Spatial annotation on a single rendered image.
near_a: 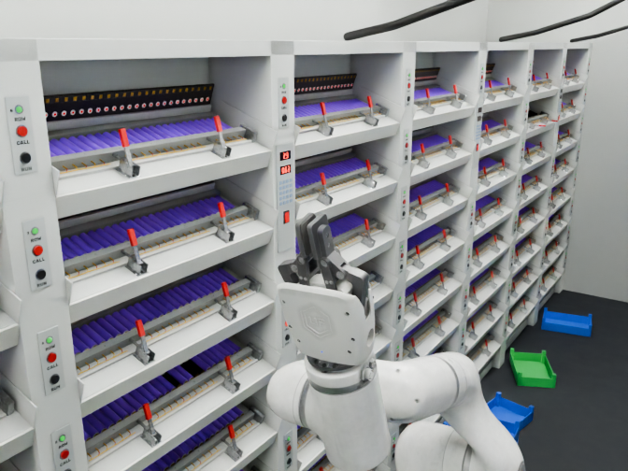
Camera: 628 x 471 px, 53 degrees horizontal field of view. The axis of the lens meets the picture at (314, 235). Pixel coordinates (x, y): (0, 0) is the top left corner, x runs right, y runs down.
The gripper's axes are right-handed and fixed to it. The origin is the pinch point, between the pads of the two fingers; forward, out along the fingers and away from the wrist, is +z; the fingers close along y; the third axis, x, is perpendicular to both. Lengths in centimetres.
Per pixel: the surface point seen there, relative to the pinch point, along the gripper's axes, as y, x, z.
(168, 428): 65, 18, -67
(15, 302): 60, -4, -17
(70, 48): 57, 21, 18
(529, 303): 64, 304, -220
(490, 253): 62, 229, -140
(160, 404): 69, 20, -63
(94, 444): 69, 3, -59
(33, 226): 59, 4, -7
